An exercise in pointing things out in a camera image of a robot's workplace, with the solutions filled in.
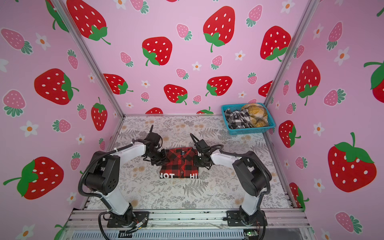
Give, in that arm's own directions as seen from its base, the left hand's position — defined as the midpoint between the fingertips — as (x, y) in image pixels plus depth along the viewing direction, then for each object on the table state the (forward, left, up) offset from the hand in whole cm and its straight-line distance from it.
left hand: (169, 161), depth 92 cm
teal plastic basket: (+27, -71, +6) cm, 76 cm away
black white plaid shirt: (+29, -47, +8) cm, 56 cm away
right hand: (-1, -16, -1) cm, 16 cm away
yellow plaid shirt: (+34, -62, +8) cm, 71 cm away
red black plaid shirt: (-3, -9, +2) cm, 9 cm away
